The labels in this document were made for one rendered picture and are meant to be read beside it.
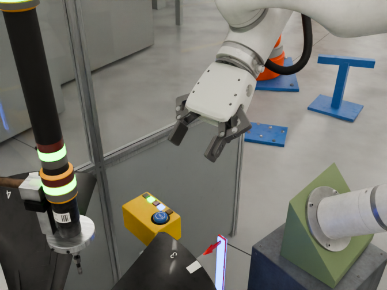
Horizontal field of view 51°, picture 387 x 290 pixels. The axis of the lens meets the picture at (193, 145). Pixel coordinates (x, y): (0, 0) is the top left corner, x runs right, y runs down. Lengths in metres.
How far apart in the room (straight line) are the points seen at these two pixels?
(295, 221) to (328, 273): 0.17
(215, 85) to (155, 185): 1.18
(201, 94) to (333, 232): 0.64
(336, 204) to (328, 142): 2.52
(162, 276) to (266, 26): 0.54
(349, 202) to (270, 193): 1.87
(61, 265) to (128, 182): 0.98
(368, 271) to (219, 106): 0.82
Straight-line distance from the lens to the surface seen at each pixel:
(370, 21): 0.67
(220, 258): 1.02
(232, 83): 0.69
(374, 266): 1.37
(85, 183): 0.79
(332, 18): 0.67
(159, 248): 0.93
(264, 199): 2.93
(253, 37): 0.71
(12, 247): 0.83
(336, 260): 1.26
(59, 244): 0.62
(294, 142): 3.59
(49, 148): 0.53
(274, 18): 0.74
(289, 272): 1.27
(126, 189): 1.73
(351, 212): 1.14
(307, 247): 1.22
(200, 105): 0.70
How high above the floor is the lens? 1.89
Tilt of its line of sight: 33 degrees down
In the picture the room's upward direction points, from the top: straight up
